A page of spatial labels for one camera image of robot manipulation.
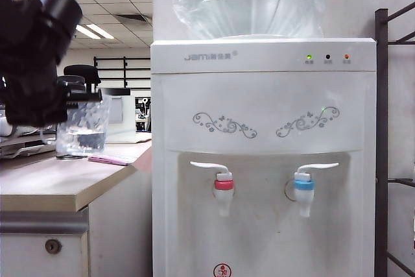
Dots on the black metal rack frame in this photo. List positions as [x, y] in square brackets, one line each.
[124, 72]

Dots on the blue-ringed white cold tap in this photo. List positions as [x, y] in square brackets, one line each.
[304, 192]

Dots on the white grey desktop device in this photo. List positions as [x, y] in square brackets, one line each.
[6, 131]

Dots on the white water dispenser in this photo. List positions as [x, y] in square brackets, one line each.
[259, 95]

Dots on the fluorescent ceiling light panel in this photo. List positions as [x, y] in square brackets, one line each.
[94, 32]

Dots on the red-ringed white hot tap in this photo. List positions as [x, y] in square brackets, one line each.
[223, 192]

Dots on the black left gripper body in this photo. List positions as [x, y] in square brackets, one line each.
[35, 105]

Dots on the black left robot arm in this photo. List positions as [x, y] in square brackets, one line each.
[26, 46]

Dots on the white desk partition panel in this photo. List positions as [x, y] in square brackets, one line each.
[123, 121]

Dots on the dark brown metal shelf rack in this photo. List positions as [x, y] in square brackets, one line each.
[381, 127]

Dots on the pink paper booklet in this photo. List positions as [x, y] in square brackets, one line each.
[110, 160]

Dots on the dark grey water bottle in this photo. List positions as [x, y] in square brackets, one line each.
[76, 80]

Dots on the clear plastic water bag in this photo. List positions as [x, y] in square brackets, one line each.
[246, 4]

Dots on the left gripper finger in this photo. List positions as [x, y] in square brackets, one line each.
[87, 96]

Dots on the clear textured plastic mug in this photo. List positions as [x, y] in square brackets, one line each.
[81, 134]

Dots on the ceiling air vent grille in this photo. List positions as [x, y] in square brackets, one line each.
[133, 19]

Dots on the black office chair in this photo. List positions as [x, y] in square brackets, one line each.
[82, 71]

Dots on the grey paper tray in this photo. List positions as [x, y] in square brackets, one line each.
[19, 147]

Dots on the white desk cabinet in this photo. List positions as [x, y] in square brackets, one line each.
[116, 225]

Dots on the round metal cabinet lock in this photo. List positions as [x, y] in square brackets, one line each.
[53, 246]

